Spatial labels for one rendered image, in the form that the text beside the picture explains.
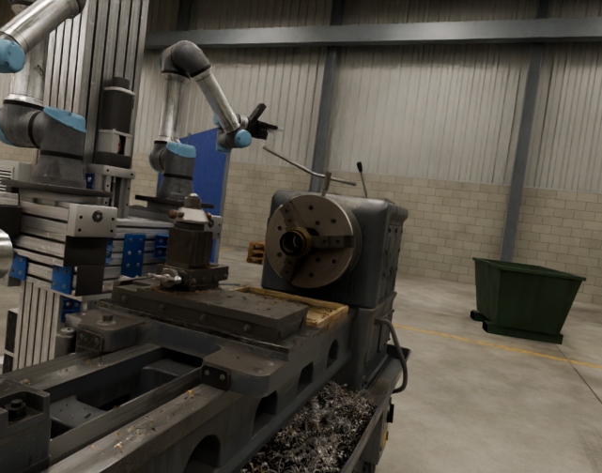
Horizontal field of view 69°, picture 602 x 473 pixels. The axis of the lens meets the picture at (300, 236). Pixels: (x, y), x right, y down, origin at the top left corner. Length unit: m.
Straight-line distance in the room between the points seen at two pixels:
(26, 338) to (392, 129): 10.61
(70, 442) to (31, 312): 1.30
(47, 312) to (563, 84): 11.33
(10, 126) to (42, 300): 0.64
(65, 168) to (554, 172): 10.87
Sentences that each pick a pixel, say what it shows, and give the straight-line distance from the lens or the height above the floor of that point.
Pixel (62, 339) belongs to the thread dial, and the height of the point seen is 0.87.
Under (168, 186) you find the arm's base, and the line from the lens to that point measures 1.81.
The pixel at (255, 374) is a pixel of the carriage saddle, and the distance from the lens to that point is 0.75.
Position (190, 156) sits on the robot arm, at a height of 1.34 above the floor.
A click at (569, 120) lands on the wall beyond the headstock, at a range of 11.82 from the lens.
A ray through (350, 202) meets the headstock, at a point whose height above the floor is 1.23.
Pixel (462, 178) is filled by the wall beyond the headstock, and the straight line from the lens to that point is 11.45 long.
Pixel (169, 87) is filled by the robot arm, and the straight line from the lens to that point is 2.01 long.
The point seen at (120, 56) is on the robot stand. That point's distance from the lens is 1.89.
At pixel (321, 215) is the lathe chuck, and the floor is 1.17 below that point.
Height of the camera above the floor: 1.17
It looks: 3 degrees down
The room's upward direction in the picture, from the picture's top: 7 degrees clockwise
